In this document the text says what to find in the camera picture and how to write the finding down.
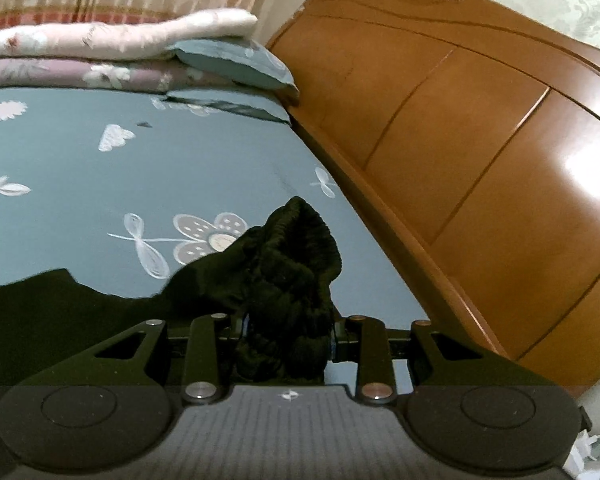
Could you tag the pink floral quilt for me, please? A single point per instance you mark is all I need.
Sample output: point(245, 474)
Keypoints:
point(130, 32)

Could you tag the black pants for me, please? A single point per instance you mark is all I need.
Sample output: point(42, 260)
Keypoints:
point(280, 280)

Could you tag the thick blue pillow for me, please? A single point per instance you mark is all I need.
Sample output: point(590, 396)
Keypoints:
point(240, 65)

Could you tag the bed with blue floral sheet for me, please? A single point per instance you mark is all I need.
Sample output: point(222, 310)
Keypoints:
point(205, 160)

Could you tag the wooden headboard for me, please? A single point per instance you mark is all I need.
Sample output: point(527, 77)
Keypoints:
point(455, 135)

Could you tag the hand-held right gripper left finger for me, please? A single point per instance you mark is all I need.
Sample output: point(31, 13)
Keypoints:
point(237, 331)

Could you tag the flat blue pillow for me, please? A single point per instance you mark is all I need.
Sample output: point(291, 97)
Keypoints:
point(230, 107)

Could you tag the purple floral quilt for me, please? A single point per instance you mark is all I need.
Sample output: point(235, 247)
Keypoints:
point(55, 72)

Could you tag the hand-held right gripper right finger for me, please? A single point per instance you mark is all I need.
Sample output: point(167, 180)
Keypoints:
point(337, 342)

